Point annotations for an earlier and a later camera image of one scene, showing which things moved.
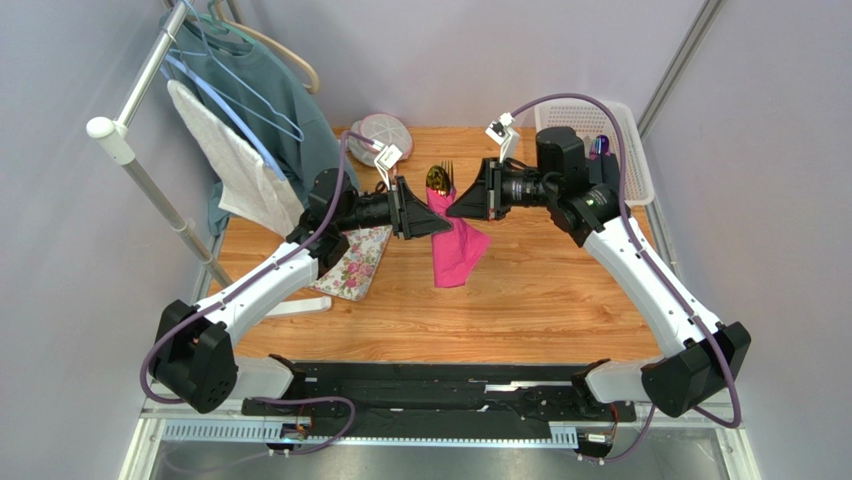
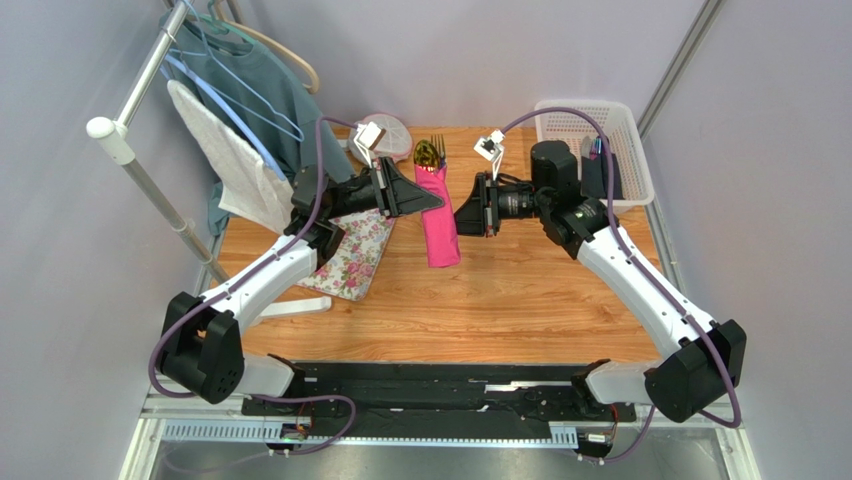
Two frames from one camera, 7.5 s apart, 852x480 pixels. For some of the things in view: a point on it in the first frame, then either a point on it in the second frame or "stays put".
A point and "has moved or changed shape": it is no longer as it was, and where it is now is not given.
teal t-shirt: x=252 y=92 stays put
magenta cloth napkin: x=457 y=250 has moved or changed shape
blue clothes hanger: x=180 y=67 stays put
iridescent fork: x=449 y=169 -> x=440 y=148
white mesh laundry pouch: x=388 y=128 stays put
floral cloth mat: x=351 y=276 stays put
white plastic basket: x=590 y=118 stays put
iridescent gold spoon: x=437 y=179 -> x=426 y=154
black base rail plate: x=444 y=396 stays put
